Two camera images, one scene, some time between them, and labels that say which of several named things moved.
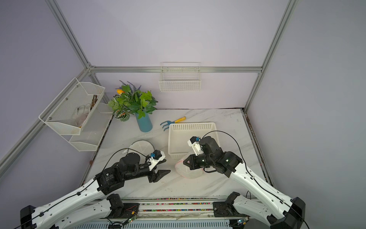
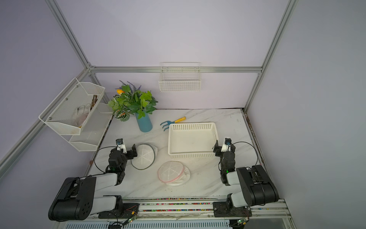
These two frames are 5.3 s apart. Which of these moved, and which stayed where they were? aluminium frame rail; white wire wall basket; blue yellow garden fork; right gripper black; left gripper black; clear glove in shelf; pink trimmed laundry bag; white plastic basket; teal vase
Moved: right gripper black; left gripper black; pink trimmed laundry bag
Stayed: blue yellow garden fork; aluminium frame rail; white wire wall basket; white plastic basket; clear glove in shelf; teal vase
